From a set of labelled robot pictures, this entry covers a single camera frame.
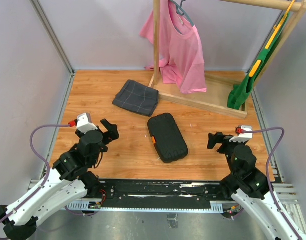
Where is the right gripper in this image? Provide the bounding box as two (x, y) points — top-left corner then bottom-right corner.
(207, 131), (246, 176)

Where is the black plastic tool case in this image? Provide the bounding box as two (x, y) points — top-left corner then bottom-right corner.
(147, 113), (189, 164)

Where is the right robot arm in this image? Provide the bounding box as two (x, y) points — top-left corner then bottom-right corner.
(207, 126), (306, 240)

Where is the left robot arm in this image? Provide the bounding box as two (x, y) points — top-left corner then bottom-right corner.
(0, 113), (120, 240)

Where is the grey folded cloth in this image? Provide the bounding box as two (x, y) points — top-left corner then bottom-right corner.
(112, 79), (159, 117)

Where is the green garment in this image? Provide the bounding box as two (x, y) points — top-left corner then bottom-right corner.
(227, 12), (290, 110)

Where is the wooden clothes rack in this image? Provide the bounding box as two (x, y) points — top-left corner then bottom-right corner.
(148, 0), (306, 119)

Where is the yellow clothes hanger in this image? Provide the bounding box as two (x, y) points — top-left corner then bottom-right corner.
(248, 0), (296, 78)

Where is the pink t-shirt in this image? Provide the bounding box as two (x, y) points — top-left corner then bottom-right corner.
(139, 0), (208, 95)

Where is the teal clothes hanger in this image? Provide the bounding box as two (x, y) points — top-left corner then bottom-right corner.
(167, 0), (195, 35)

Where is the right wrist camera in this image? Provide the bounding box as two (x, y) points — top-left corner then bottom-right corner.
(229, 125), (253, 143)

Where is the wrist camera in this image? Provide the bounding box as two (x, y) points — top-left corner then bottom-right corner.
(76, 113), (98, 134)
(229, 125), (253, 143)

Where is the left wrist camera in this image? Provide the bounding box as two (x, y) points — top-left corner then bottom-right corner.
(76, 113), (98, 134)

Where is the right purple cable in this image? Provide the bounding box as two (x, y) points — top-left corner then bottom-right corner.
(250, 127), (304, 240)

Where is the purple cable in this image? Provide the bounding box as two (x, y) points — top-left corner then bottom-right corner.
(0, 123), (71, 240)
(250, 127), (304, 240)

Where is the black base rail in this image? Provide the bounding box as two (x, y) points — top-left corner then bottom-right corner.
(80, 178), (236, 212)

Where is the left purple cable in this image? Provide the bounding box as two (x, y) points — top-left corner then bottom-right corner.
(0, 123), (71, 240)

